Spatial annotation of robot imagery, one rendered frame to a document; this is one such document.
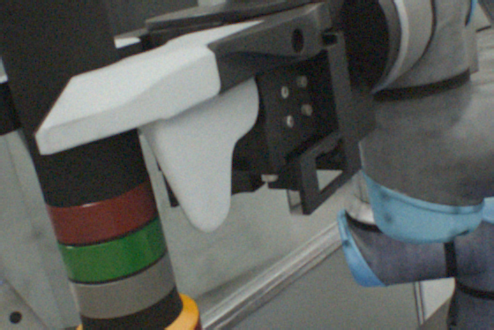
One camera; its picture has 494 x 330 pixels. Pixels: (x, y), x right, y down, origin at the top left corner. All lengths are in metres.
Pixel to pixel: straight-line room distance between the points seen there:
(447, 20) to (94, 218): 0.27
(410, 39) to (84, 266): 0.21
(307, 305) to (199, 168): 1.30
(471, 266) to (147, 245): 0.78
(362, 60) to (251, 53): 0.14
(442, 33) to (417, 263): 0.56
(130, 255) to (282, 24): 0.09
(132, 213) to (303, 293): 1.28
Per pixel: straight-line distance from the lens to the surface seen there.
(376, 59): 0.34
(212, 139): 0.21
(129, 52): 0.25
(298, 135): 0.27
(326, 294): 1.55
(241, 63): 0.21
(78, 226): 0.20
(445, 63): 0.42
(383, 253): 0.93
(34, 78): 0.20
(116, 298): 0.21
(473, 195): 0.46
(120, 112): 0.18
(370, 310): 1.72
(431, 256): 0.94
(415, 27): 0.36
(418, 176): 0.44
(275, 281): 1.39
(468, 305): 1.01
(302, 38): 0.23
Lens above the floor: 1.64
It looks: 18 degrees down
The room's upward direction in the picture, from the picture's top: 12 degrees counter-clockwise
